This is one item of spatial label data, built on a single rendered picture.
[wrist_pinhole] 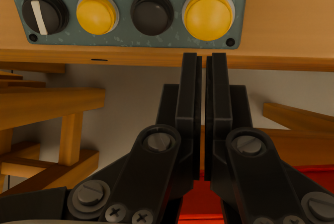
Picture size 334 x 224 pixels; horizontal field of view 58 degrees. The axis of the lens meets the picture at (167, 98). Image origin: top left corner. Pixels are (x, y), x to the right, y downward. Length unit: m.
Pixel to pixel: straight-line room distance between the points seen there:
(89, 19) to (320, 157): 0.26
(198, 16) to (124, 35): 0.05
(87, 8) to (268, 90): 0.99
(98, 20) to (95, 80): 0.99
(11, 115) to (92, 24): 0.47
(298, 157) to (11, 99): 0.51
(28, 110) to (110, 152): 0.56
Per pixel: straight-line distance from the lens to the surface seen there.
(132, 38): 0.21
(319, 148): 0.35
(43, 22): 0.21
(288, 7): 0.23
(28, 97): 0.69
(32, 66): 1.02
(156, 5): 0.19
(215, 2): 0.18
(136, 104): 1.14
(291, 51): 0.23
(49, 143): 1.28
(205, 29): 0.19
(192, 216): 0.22
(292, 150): 0.34
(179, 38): 0.20
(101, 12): 0.19
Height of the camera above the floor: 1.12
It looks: 83 degrees down
